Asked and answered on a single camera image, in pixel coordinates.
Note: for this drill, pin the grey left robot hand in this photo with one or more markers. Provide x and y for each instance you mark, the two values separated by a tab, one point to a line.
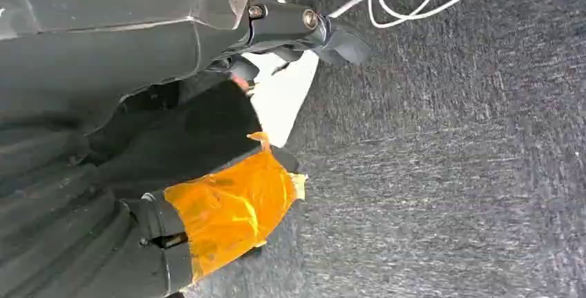
114	67

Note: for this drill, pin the white card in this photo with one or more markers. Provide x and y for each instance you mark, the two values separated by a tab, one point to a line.
284	99

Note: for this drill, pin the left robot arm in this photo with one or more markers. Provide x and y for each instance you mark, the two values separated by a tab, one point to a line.
36	222

